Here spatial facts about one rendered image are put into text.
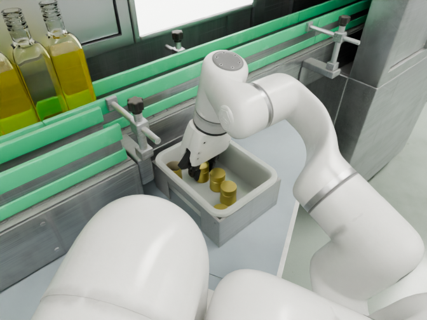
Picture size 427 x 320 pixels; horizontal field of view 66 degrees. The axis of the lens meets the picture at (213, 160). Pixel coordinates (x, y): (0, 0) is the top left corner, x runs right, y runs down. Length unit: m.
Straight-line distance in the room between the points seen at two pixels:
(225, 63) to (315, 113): 0.16
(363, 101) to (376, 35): 0.23
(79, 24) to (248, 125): 0.48
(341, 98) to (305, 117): 0.81
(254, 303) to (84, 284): 0.11
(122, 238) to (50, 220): 0.43
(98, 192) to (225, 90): 0.31
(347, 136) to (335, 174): 0.95
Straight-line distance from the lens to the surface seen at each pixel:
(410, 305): 0.40
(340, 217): 0.44
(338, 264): 0.46
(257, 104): 0.48
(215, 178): 0.70
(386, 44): 1.21
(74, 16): 0.81
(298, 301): 0.26
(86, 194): 0.63
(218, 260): 0.65
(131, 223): 0.22
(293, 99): 0.53
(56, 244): 0.68
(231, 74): 0.51
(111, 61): 0.91
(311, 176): 0.44
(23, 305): 0.69
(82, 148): 0.60
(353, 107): 1.32
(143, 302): 0.20
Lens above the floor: 1.31
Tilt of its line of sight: 42 degrees down
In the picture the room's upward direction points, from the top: straight up
